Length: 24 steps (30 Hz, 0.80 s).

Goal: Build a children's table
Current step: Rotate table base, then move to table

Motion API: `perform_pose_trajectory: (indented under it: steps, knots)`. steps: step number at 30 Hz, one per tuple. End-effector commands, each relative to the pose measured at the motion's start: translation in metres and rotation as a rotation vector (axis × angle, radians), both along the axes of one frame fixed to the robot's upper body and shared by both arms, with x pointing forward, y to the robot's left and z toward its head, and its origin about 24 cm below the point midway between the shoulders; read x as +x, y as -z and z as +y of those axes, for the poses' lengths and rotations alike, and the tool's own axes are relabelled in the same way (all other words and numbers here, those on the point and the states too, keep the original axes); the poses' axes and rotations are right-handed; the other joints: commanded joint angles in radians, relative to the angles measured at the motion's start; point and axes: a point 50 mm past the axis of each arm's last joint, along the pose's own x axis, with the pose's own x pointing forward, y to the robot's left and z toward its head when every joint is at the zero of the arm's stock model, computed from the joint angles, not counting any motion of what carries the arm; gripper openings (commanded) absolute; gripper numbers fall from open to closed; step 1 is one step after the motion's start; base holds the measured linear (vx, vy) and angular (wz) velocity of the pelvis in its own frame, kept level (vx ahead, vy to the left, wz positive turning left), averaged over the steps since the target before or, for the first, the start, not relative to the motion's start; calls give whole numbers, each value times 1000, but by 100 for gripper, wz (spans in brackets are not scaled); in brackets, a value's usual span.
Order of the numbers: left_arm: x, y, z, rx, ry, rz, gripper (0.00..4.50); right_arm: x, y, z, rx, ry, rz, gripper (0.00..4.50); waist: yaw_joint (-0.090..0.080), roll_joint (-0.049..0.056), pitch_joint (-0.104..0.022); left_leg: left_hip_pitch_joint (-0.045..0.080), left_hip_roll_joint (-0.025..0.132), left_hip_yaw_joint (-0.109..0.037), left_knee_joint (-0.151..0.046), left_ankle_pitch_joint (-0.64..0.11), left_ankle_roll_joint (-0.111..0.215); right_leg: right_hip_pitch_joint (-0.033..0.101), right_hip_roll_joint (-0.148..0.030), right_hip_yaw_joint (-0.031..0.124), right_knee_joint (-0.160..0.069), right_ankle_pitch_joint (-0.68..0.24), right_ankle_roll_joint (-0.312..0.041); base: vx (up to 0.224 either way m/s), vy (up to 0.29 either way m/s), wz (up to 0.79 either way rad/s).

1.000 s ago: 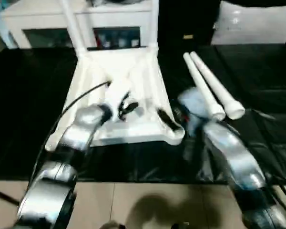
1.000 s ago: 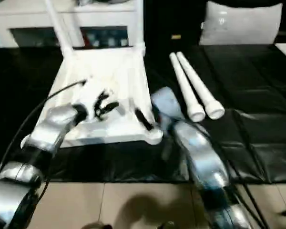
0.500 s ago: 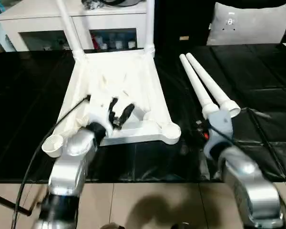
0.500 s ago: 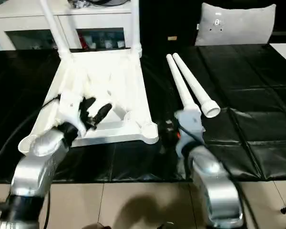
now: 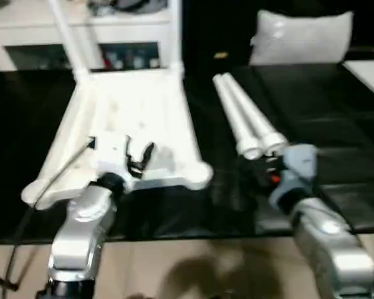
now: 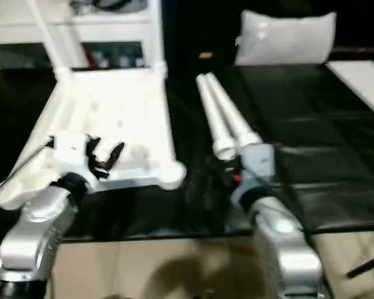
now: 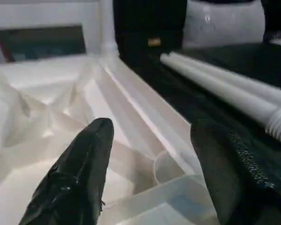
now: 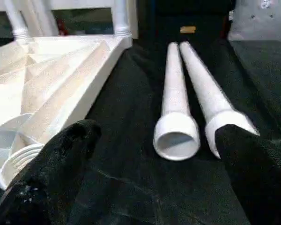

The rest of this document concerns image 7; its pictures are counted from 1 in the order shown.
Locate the grey cushion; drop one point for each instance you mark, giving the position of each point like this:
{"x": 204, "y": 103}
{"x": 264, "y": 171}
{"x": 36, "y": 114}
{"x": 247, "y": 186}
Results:
{"x": 224, "y": 30}

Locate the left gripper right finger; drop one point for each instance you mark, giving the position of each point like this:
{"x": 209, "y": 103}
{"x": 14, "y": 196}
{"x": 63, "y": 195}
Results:
{"x": 236, "y": 182}

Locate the white plastic table leg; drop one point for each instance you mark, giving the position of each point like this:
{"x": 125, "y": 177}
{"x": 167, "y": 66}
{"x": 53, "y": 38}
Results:
{"x": 260, "y": 89}
{"x": 224, "y": 92}
{"x": 107, "y": 23}

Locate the black box with gold label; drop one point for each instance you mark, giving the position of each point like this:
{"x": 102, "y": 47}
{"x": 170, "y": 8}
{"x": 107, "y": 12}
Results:
{"x": 135, "y": 23}

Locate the white cabinet with glass doors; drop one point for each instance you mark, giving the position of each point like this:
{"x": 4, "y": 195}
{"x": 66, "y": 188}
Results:
{"x": 37, "y": 11}

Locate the white plastic table top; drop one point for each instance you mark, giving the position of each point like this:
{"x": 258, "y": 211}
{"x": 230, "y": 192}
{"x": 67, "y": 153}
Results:
{"x": 49, "y": 82}

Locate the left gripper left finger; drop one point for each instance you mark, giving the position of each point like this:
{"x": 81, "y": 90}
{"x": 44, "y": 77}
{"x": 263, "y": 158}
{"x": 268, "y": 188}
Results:
{"x": 79, "y": 182}

